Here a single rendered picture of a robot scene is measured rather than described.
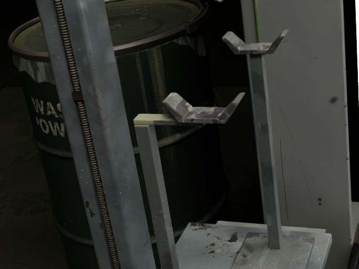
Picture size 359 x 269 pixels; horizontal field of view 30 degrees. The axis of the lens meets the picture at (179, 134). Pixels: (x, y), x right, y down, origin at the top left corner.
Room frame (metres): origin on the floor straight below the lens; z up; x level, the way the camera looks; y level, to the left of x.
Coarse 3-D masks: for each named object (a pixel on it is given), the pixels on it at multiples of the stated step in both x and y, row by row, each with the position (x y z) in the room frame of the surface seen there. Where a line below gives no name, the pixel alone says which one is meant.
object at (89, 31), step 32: (64, 0) 0.75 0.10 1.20; (96, 0) 0.77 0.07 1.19; (64, 32) 0.75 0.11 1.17; (96, 32) 0.76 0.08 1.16; (64, 64) 0.75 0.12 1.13; (96, 64) 0.75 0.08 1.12; (64, 96) 0.76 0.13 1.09; (96, 96) 0.74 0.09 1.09; (96, 128) 0.74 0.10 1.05; (128, 128) 0.79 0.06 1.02; (96, 160) 0.75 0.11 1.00; (128, 160) 0.77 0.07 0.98; (96, 192) 0.76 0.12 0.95; (128, 192) 0.76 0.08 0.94; (96, 224) 0.76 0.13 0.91; (128, 224) 0.74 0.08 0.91; (96, 256) 0.76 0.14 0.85; (128, 256) 0.74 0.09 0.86
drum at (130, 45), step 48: (192, 0) 1.99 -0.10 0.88; (144, 48) 1.64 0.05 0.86; (192, 48) 1.73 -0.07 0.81; (48, 96) 1.68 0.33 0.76; (144, 96) 1.64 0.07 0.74; (192, 96) 1.72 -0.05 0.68; (48, 144) 1.72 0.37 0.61; (192, 144) 1.70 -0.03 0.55; (144, 192) 1.63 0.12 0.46; (192, 192) 1.68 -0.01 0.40
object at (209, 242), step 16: (192, 224) 0.90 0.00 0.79; (208, 224) 0.89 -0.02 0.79; (192, 240) 0.86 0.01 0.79; (208, 240) 0.85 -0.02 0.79; (224, 240) 0.84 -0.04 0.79; (240, 240) 0.84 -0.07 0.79; (320, 240) 0.80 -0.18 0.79; (192, 256) 0.81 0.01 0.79; (208, 256) 0.81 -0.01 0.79; (224, 256) 0.80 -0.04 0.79; (320, 256) 0.77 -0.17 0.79
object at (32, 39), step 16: (144, 0) 2.14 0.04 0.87; (160, 0) 2.11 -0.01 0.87; (176, 0) 2.07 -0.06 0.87; (112, 16) 2.03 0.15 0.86; (128, 16) 2.00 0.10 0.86; (144, 16) 1.94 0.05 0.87; (160, 16) 1.93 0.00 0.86; (176, 16) 1.91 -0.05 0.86; (192, 16) 1.86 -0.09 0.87; (32, 32) 1.99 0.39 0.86; (112, 32) 1.84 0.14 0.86; (128, 32) 1.82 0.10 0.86; (144, 32) 1.79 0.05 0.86; (160, 32) 1.77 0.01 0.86; (32, 48) 1.80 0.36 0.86
